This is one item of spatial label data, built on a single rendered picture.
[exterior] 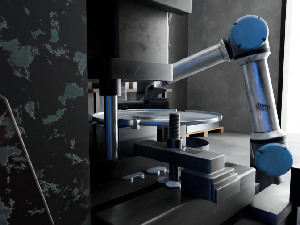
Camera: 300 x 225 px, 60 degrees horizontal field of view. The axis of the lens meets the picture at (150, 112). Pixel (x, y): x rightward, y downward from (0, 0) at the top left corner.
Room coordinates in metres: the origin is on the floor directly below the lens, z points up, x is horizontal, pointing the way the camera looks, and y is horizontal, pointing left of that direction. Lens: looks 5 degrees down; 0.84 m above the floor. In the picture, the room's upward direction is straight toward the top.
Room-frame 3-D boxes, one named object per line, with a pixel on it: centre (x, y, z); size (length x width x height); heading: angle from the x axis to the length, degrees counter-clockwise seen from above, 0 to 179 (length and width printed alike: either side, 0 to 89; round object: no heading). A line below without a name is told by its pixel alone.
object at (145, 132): (0.51, 0.07, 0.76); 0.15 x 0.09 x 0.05; 45
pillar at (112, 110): (0.40, 0.06, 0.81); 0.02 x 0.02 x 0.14
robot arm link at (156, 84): (1.03, 0.01, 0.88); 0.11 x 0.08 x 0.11; 163
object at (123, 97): (0.51, 0.07, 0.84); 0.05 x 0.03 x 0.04; 45
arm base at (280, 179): (1.01, -0.46, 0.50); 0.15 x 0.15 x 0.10
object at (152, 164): (0.50, 0.08, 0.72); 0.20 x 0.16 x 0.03; 45
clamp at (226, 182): (0.39, -0.04, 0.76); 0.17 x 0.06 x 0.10; 45
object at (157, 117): (0.59, -0.02, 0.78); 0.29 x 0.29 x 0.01
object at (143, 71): (0.50, 0.08, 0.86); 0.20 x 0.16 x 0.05; 45
